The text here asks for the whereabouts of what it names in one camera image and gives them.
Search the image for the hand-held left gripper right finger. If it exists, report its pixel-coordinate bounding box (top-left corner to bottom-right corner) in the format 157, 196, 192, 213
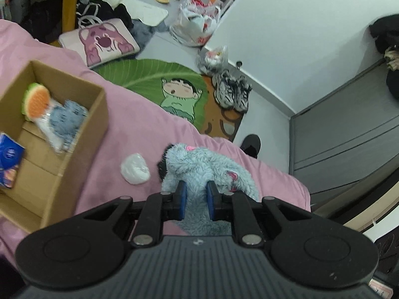
206, 181, 316, 246

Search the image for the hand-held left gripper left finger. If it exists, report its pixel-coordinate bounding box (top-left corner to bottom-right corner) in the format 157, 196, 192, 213
73, 181, 188, 246

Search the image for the grey plush toy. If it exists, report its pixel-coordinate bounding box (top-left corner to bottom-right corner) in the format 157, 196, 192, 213
157, 143, 260, 236

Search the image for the brown cardboard box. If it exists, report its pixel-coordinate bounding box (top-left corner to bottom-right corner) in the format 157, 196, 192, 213
0, 60, 109, 234

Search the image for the clear plastic bag with cloth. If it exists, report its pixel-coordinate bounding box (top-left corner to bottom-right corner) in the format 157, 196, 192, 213
33, 98, 90, 154

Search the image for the hamburger plush toy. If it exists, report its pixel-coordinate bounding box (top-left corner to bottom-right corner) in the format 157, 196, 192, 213
22, 82, 51, 122

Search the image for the blue tissue pack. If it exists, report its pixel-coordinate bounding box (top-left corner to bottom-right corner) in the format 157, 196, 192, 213
0, 132, 26, 189

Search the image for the white crumpled plastic wrap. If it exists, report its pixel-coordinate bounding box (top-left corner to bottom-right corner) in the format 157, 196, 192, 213
120, 152, 151, 185

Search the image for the black shoe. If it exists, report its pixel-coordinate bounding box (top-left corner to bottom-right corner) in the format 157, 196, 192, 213
240, 134, 262, 159

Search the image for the brown doormat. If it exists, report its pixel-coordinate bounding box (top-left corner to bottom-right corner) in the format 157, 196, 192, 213
199, 75, 245, 143

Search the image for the pink bed sheet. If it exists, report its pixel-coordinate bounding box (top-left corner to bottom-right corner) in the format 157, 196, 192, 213
0, 19, 311, 256

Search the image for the grey black sneaker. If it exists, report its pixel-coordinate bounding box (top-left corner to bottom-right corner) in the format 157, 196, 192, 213
234, 79, 253, 113
212, 71, 238, 110

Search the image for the green leaf rug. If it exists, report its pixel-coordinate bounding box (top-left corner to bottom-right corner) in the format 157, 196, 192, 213
94, 59, 210, 131

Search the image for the small clear plastic bag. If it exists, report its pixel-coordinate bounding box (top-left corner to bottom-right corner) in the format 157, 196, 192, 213
198, 45, 230, 75

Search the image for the grey wardrobe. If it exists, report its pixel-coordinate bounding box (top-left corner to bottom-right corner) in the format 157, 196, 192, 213
288, 59, 399, 200

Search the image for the white plastic shopping bag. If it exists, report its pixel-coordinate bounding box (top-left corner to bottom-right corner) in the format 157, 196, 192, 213
170, 0, 222, 47

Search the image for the pink bear tote bag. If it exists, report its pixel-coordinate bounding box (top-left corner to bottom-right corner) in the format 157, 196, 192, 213
59, 19, 141, 68

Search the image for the white floor mat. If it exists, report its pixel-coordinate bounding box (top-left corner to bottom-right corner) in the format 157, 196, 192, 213
90, 0, 169, 27

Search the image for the black clothes pile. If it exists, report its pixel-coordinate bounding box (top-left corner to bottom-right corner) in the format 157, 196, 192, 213
76, 0, 135, 29

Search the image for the dark cloth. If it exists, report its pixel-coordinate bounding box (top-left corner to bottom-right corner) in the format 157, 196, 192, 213
19, 0, 65, 45

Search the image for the black hanging clothing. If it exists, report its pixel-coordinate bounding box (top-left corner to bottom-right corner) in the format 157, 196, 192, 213
369, 15, 399, 101

